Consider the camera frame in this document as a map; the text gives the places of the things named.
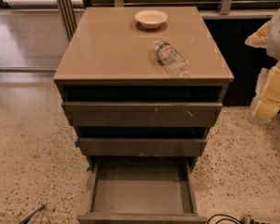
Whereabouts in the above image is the black cable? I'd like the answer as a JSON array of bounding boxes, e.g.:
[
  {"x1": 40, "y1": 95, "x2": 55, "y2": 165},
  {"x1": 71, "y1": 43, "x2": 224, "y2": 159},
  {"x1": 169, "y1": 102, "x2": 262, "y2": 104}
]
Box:
[{"x1": 206, "y1": 214, "x2": 243, "y2": 224}]

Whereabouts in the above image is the white bowl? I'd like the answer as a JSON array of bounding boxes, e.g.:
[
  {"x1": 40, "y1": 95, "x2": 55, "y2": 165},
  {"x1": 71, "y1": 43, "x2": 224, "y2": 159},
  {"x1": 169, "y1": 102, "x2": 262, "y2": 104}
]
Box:
[{"x1": 134, "y1": 9, "x2": 168, "y2": 30}]

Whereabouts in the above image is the grey middle drawer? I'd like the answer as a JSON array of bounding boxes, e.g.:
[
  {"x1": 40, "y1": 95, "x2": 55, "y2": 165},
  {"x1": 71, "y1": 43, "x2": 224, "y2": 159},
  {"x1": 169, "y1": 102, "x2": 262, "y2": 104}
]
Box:
[{"x1": 77, "y1": 138, "x2": 207, "y2": 157}]

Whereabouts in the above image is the grey plug connector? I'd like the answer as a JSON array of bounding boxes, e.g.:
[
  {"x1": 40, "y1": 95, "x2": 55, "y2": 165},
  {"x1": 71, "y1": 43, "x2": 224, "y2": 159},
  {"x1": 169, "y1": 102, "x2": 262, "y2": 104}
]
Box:
[{"x1": 242, "y1": 214, "x2": 274, "y2": 224}]

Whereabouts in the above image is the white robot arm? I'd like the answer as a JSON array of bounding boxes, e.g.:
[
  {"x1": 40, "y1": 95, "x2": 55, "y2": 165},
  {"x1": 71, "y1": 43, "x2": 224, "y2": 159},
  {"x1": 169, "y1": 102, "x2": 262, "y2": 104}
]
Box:
[{"x1": 245, "y1": 8, "x2": 280, "y2": 125}]

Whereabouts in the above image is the tan drawer cabinet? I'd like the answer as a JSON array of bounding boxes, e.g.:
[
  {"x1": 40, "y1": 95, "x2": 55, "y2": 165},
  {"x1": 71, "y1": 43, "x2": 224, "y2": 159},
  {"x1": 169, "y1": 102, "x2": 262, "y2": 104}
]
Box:
[{"x1": 52, "y1": 6, "x2": 235, "y2": 172}]

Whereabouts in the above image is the grey top drawer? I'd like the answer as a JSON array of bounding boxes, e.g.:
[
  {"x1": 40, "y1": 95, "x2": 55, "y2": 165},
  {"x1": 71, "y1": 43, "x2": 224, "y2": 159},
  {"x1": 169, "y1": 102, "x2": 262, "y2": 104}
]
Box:
[{"x1": 63, "y1": 102, "x2": 222, "y2": 127}]

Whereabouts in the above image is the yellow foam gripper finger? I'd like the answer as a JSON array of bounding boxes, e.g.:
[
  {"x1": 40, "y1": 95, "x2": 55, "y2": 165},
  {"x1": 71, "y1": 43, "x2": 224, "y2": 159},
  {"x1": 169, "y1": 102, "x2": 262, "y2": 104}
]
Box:
[
  {"x1": 245, "y1": 21, "x2": 270, "y2": 49},
  {"x1": 248, "y1": 62, "x2": 280, "y2": 125}
]

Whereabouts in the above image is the metal rod on floor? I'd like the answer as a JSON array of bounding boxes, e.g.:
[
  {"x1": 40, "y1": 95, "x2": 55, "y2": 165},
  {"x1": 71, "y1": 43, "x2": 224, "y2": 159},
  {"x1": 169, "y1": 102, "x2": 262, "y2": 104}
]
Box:
[{"x1": 16, "y1": 204, "x2": 46, "y2": 224}]

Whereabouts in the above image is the grey open bottom drawer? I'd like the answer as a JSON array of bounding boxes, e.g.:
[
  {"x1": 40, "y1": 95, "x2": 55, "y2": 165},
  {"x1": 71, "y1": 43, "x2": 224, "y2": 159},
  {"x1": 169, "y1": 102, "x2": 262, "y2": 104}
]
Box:
[{"x1": 77, "y1": 157, "x2": 207, "y2": 224}]

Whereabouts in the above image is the clear plastic water bottle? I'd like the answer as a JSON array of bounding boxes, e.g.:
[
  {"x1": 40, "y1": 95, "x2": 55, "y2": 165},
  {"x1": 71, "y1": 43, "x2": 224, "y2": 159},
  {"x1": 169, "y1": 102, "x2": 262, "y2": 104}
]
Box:
[{"x1": 154, "y1": 40, "x2": 190, "y2": 78}]

